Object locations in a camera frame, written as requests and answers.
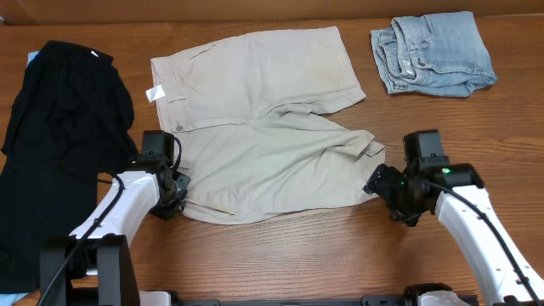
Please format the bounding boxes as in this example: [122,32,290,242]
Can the black garment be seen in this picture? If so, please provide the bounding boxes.
[1,41,138,294]

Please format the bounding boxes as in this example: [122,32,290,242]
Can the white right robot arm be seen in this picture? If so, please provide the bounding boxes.
[364,163,543,305]

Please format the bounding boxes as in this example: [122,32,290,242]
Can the folded light blue jeans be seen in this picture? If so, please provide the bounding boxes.
[371,11,498,98]

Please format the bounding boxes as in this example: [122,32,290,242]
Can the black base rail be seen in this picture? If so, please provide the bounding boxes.
[139,282,479,306]

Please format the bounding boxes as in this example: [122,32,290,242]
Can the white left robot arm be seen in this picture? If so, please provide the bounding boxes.
[37,164,190,306]

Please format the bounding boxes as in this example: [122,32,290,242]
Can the light blue cloth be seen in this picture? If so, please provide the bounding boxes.
[0,293,26,306]

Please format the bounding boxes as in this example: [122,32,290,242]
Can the beige khaki shorts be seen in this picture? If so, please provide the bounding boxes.
[150,26,386,224]

